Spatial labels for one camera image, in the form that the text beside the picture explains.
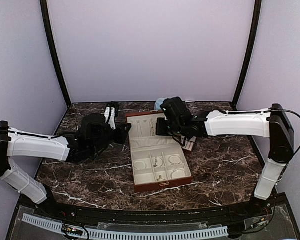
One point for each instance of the brown jewelry box cream lining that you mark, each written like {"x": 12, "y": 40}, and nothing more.
{"x": 153, "y": 155}

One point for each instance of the black corner post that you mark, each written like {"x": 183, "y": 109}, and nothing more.
{"x": 53, "y": 51}
{"x": 248, "y": 52}

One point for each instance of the light blue upside-down mug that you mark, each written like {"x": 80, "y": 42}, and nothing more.
{"x": 158, "y": 103}

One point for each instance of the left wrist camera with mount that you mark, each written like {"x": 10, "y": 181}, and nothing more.
{"x": 110, "y": 113}

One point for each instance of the black left corner post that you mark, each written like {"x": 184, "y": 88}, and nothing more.
{"x": 53, "y": 51}

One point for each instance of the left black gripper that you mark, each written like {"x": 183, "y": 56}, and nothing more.
{"x": 123, "y": 136}

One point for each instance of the black right corner post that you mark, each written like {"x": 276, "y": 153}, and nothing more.
{"x": 248, "y": 52}

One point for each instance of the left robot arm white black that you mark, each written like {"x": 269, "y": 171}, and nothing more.
{"x": 92, "y": 138}

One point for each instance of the black front table rail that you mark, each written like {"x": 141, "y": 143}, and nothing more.
{"x": 275, "y": 211}

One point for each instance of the white slotted cable duct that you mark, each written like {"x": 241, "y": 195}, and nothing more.
{"x": 89, "y": 233}

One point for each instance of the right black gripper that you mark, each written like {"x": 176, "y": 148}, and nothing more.
{"x": 160, "y": 130}

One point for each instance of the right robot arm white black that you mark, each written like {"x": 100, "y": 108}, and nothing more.
{"x": 272, "y": 123}

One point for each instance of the small circuit board with leds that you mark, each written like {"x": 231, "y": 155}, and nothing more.
{"x": 71, "y": 230}

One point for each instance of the brown jewelry tray cream lining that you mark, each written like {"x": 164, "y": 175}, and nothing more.
{"x": 189, "y": 145}

